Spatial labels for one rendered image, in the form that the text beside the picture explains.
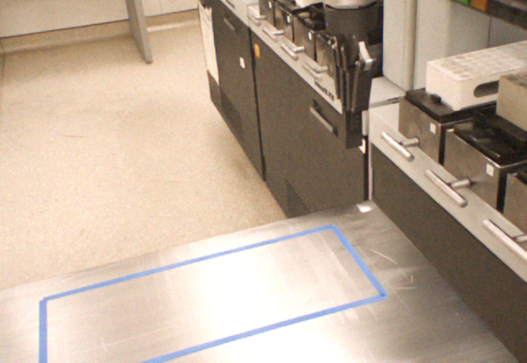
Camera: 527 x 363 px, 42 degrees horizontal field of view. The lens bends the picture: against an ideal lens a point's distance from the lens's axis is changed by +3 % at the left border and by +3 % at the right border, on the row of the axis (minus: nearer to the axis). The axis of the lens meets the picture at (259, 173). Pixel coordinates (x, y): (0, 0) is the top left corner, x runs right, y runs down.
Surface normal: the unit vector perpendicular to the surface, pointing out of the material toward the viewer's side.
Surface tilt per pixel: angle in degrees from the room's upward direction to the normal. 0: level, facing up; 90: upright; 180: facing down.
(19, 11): 90
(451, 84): 90
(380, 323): 0
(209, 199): 0
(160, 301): 0
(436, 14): 90
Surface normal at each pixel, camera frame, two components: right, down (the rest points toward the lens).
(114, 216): -0.09, -0.87
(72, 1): 0.29, 0.44
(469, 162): -0.95, 0.22
